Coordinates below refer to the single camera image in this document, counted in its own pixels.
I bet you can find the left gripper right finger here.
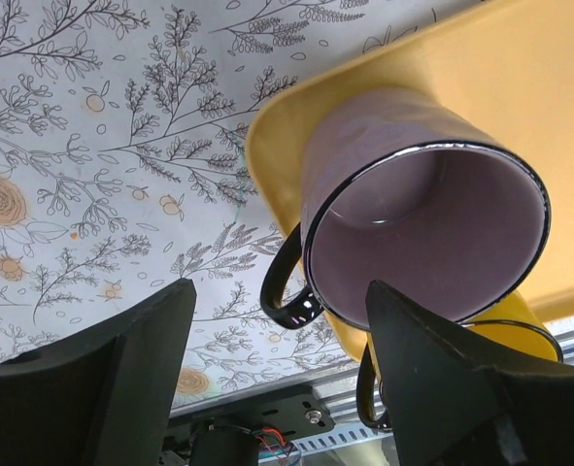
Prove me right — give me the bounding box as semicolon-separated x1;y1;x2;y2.
363;280;574;466

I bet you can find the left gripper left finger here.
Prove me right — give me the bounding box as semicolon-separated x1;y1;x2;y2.
0;279;196;465

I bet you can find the yellow mug black handle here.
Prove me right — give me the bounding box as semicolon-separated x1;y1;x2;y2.
355;290;564;433

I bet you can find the purple mug black handle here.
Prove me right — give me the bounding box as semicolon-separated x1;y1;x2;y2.
260;87;551;330

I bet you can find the yellow plastic tray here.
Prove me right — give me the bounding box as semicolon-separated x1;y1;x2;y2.
246;1;574;357

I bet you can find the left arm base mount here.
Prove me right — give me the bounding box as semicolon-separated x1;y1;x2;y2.
161;383;335;465

